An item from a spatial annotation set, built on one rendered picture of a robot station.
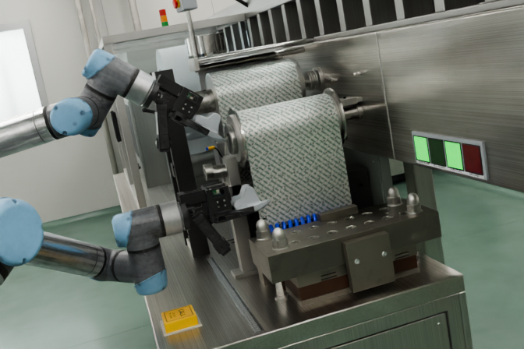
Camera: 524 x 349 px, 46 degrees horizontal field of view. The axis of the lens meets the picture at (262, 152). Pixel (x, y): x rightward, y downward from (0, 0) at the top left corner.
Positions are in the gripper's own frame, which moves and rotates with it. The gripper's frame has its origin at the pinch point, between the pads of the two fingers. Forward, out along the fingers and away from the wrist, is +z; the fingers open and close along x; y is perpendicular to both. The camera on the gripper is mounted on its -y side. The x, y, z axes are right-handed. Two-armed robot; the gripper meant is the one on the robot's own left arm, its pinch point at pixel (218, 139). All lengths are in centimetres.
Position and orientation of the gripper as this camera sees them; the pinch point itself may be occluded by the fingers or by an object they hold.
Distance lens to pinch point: 151.6
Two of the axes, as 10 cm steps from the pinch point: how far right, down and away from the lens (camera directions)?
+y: 4.7, -8.8, 0.3
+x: -2.7, -1.1, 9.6
